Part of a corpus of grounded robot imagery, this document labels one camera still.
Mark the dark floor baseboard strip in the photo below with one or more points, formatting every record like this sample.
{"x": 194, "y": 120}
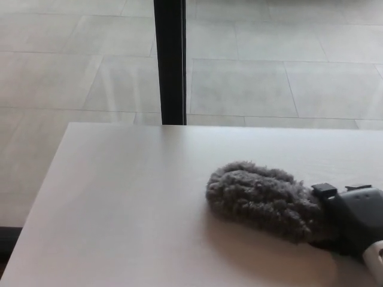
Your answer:
{"x": 7, "y": 240}

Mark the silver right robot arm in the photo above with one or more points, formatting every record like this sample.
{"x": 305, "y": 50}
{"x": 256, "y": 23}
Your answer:
{"x": 375, "y": 257}

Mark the black vertical window frame post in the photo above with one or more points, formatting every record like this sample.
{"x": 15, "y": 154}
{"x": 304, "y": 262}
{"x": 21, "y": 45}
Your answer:
{"x": 171, "y": 59}

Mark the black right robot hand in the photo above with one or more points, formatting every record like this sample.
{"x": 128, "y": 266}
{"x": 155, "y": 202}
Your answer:
{"x": 350, "y": 218}

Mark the grey fluffy microfibre duster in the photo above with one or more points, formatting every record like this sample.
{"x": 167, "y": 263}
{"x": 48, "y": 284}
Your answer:
{"x": 257, "y": 200}

